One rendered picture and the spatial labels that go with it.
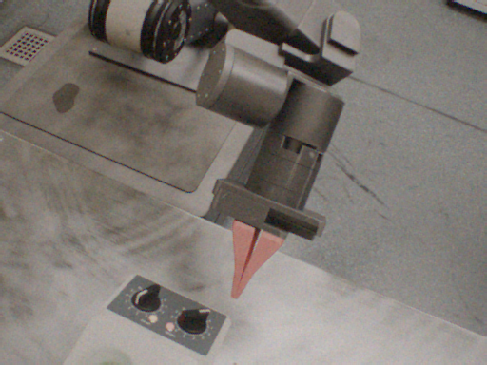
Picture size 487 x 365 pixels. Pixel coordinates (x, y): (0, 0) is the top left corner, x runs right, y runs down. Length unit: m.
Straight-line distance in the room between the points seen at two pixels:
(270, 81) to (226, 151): 0.83
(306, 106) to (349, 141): 1.42
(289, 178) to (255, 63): 0.10
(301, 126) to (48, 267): 0.37
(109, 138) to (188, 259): 0.67
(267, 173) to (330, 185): 1.27
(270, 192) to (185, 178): 0.75
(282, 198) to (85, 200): 0.34
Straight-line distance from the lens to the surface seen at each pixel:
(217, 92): 0.38
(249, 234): 0.41
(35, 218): 0.67
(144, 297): 0.53
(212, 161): 1.19
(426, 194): 1.81
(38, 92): 1.39
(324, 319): 0.62
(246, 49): 0.41
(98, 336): 0.50
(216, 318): 0.55
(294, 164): 0.41
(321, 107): 0.42
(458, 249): 1.74
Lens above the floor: 1.31
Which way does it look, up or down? 54 degrees down
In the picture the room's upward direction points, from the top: 11 degrees clockwise
